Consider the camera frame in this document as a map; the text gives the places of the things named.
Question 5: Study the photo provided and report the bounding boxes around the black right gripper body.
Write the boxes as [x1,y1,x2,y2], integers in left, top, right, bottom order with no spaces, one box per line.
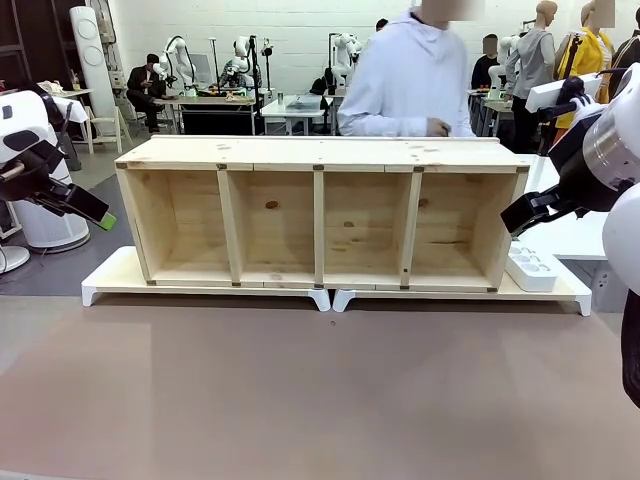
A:
[547,113,609,212]

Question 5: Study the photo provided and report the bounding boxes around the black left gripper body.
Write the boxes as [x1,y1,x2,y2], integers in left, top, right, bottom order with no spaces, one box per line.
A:
[0,141,77,217]

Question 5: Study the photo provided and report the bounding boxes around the person's right forearm white sleeve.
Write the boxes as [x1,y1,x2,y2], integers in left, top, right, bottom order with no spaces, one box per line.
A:
[337,110,432,138]

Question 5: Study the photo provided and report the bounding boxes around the white side table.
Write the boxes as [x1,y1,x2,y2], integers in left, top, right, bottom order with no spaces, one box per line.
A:
[519,153,640,314]

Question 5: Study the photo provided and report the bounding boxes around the white power strip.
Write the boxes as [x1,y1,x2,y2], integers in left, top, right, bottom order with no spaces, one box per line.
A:
[504,241,559,293]

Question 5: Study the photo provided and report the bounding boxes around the white round fan base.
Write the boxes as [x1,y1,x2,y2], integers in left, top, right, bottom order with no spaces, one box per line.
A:
[0,243,32,274]

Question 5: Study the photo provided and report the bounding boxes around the white flat board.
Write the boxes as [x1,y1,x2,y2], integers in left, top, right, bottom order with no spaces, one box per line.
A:
[524,72,617,114]

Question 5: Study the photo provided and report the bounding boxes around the table with white cloth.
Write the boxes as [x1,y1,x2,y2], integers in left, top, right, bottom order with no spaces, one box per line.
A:
[48,87,97,142]

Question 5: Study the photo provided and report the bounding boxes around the white wooden chair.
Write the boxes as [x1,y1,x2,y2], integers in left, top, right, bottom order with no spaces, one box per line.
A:
[85,105,127,155]

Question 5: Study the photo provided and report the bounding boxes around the wooden riser with white legs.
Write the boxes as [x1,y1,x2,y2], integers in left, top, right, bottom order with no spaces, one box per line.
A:
[332,249,594,318]
[80,246,333,313]

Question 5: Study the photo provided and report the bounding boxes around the black tripod with orange parts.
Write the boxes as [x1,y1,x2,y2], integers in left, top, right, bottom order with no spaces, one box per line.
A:
[567,30,585,81]

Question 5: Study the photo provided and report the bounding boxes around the mannequin in yellow jacket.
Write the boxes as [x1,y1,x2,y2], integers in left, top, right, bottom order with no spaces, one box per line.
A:
[555,0,617,130]

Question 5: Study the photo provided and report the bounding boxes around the mannequin in grey hoodie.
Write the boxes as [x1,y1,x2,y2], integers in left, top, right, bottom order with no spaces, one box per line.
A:
[503,0,559,154]

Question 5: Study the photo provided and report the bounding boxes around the mannequin in brown jacket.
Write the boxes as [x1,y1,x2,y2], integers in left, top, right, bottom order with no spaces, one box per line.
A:
[611,28,640,86]

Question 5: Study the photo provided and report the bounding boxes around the white tower air conditioner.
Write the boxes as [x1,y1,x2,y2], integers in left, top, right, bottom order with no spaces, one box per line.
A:
[68,5,124,137]

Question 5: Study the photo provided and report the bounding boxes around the person in black sweater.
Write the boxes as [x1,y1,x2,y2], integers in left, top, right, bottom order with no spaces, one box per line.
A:
[470,33,502,92]

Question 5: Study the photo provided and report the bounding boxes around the person in black jacket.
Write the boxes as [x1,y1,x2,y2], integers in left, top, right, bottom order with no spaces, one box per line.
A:
[125,53,167,134]

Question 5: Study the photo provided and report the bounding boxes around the person in white hoodie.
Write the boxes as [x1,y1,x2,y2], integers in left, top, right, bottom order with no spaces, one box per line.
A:
[336,0,479,138]

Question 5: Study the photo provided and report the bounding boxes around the four-bay pine wood shelf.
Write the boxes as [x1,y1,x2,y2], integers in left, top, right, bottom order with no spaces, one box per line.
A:
[113,134,532,294]

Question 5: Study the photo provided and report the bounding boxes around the white background table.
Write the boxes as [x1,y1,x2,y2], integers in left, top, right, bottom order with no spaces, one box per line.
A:
[259,93,342,137]

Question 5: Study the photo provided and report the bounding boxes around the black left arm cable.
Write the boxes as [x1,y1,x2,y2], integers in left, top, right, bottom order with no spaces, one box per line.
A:
[40,91,71,154]

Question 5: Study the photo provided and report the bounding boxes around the black frame work table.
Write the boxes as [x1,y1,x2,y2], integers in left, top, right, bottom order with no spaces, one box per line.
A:
[158,92,263,137]

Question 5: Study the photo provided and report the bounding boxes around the black camera stand pole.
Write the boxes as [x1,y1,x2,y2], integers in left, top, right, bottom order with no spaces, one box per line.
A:
[247,34,264,136]

